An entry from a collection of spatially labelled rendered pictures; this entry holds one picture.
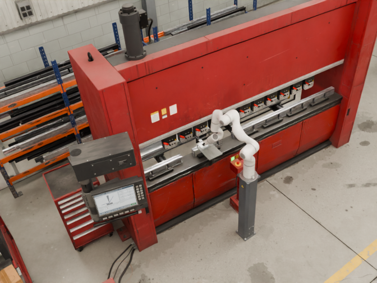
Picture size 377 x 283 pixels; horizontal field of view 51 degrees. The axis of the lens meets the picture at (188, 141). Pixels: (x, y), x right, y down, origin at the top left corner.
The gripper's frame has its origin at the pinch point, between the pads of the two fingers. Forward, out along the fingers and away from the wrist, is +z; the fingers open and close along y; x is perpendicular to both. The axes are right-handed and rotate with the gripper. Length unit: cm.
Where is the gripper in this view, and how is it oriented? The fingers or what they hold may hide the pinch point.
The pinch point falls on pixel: (205, 143)
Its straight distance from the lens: 449.0
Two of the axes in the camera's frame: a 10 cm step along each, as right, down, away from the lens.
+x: 4.3, 9.0, -1.0
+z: -2.8, 2.4, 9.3
